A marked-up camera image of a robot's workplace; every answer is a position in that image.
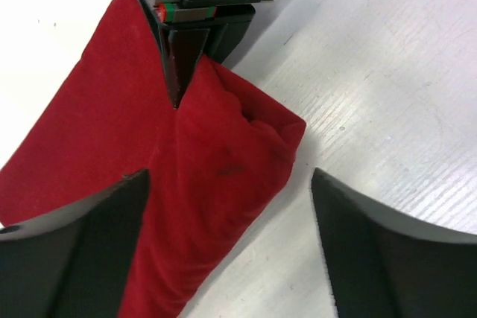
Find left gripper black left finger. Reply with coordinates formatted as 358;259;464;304
1;170;150;318

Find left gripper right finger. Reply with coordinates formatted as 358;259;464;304
311;168;476;318

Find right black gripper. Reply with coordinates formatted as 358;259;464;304
138;0;274;109

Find red t shirt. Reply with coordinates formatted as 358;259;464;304
1;0;306;317

